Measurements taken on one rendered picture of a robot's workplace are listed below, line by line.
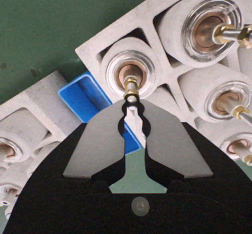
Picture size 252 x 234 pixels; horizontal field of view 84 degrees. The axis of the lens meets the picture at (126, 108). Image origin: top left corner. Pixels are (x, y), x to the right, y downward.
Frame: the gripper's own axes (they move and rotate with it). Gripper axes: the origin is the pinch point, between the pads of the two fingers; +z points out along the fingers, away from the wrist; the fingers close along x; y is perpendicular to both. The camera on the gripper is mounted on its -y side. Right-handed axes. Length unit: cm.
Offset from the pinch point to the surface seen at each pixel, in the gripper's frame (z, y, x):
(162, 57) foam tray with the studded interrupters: 16.5, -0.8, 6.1
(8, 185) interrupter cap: 9.2, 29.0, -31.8
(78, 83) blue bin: 34.1, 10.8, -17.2
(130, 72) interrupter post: 7.7, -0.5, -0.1
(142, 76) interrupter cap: 9.4, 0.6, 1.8
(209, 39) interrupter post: 7.3, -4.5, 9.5
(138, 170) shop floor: 34, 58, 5
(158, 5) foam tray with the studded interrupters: 16.5, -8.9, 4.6
